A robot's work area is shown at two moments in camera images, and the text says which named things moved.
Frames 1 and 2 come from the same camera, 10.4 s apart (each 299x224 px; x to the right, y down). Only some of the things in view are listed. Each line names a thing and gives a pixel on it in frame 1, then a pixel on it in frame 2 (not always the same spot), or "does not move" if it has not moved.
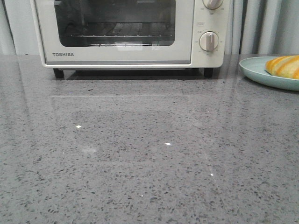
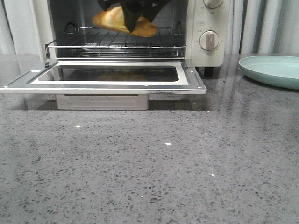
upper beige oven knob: x=213 y=4 does not move
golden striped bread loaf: x=286 y=66 → x=114 y=18
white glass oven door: x=115 y=32 → x=152 y=76
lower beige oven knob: x=209 y=41 does not move
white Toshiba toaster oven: x=132 y=34 does not move
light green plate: x=255 y=67 does not move
